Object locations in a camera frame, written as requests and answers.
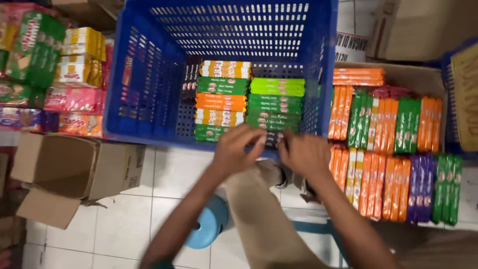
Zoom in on dark brown biscuit packet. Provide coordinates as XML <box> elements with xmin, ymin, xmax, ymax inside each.
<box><xmin>264</xmin><ymin>131</ymin><xmax>286</xmax><ymax>149</ymax></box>

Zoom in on person's right hand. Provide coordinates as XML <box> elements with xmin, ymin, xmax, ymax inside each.
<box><xmin>277</xmin><ymin>131</ymin><xmax>333</xmax><ymax>182</ymax></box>

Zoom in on light blue plastic stool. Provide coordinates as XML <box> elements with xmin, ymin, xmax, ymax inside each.
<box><xmin>184</xmin><ymin>196</ymin><xmax>230</xmax><ymax>250</ymax></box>

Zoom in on large blue plastic crate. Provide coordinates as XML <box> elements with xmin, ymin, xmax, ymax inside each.
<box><xmin>103</xmin><ymin>0</ymin><xmax>339</xmax><ymax>159</ymax></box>

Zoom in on person's beige trousers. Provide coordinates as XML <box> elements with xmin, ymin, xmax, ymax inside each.
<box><xmin>224</xmin><ymin>160</ymin><xmax>338</xmax><ymax>269</ymax></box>

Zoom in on teal metal frame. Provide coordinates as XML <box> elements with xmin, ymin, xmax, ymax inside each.
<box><xmin>291</xmin><ymin>220</ymin><xmax>350</xmax><ymax>269</ymax></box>

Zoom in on upright rows of biscuit packets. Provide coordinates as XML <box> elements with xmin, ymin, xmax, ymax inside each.
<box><xmin>328</xmin><ymin>68</ymin><xmax>464</xmax><ymax>226</ymax></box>

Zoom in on wide shallow cardboard box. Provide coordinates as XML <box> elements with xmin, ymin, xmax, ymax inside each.
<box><xmin>329</xmin><ymin>62</ymin><xmax>449</xmax><ymax>157</ymax></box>

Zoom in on person's left hand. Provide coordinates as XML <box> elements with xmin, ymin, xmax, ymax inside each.
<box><xmin>211</xmin><ymin>124</ymin><xmax>268</xmax><ymax>181</ymax></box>

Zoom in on heap of large wafer packs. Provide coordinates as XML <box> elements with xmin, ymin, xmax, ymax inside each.
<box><xmin>0</xmin><ymin>3</ymin><xmax>114</xmax><ymax>137</ymax></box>

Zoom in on plain closed cardboard carton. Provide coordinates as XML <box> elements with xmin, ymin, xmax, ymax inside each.
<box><xmin>367</xmin><ymin>0</ymin><xmax>478</xmax><ymax>63</ymax></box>

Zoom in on white printed carton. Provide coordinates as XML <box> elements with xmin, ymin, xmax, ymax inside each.
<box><xmin>334</xmin><ymin>31</ymin><xmax>370</xmax><ymax>63</ymax></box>

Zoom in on empty open cardboard box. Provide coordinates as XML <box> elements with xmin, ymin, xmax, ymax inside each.
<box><xmin>10</xmin><ymin>132</ymin><xmax>146</xmax><ymax>230</ymax></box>

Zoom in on flat rows of biscuit packets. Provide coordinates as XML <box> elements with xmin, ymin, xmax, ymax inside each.
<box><xmin>181</xmin><ymin>56</ymin><xmax>307</xmax><ymax>143</ymax></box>

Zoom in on blue crate with cardboard sheet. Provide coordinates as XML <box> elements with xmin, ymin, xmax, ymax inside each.
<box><xmin>440</xmin><ymin>37</ymin><xmax>478</xmax><ymax>159</ymax></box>

